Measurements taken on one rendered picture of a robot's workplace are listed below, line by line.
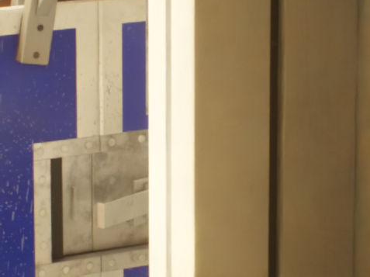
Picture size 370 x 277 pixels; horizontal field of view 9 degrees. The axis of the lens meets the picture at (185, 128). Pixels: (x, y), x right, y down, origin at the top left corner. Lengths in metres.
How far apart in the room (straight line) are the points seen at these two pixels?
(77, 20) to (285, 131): 0.99
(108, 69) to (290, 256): 1.00
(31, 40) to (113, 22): 0.09
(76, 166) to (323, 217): 1.02
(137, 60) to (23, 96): 0.11
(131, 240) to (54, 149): 0.13
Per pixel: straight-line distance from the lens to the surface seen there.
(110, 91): 2.02
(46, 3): 1.96
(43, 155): 2.00
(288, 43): 1.00
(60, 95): 2.00
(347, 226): 1.04
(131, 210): 2.03
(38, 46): 1.97
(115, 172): 2.06
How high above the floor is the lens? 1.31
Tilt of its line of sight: 13 degrees down
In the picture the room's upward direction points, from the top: straight up
